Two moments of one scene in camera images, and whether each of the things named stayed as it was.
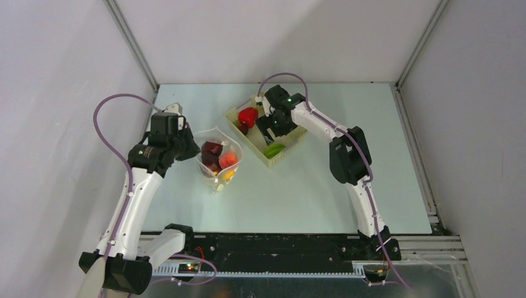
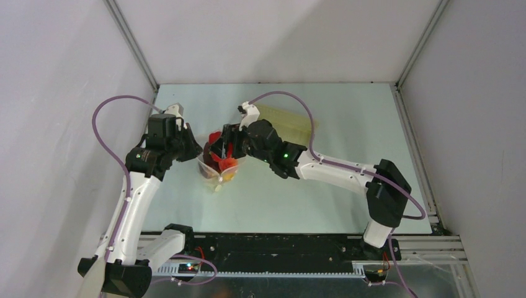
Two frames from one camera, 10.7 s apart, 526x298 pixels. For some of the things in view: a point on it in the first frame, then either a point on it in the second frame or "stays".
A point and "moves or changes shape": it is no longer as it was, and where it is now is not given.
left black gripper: [191, 151] stays
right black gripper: [267, 125] -> [229, 139]
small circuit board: [188, 268] stays
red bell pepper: [247, 116] moves or changes shape
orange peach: [226, 159] stays
